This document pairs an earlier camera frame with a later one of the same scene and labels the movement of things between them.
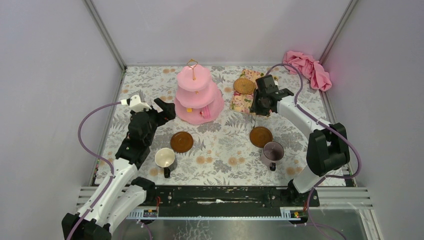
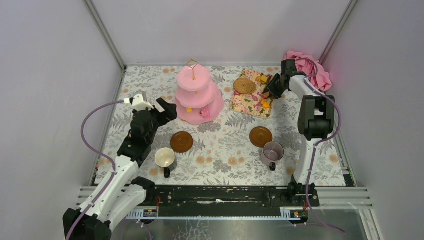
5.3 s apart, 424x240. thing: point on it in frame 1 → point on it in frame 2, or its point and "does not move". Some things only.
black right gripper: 254,108 → 274,94
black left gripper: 158,112 does not move
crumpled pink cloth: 298,63 does not move
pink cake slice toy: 205,113 does not move
